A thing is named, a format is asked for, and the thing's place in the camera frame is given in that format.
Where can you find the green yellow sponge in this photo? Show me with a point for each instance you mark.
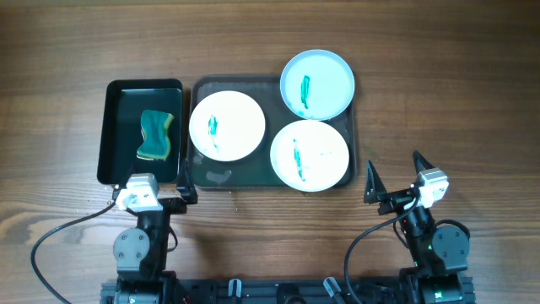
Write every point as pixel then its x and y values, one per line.
pixel 155 131

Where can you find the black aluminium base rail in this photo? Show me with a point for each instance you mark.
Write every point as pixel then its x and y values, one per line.
pixel 287 291

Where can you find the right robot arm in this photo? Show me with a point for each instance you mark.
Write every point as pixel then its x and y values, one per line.
pixel 439 249

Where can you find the black water basin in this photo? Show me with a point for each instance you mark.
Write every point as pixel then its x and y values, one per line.
pixel 125 101

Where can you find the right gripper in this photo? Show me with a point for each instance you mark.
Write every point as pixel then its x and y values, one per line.
pixel 396 198

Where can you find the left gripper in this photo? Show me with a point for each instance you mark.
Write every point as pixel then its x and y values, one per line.
pixel 174 203

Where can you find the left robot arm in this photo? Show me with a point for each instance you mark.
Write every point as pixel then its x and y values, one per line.
pixel 141 251

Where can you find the white plate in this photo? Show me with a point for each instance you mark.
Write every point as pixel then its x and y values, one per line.
pixel 227 126
pixel 317 85
pixel 309 156

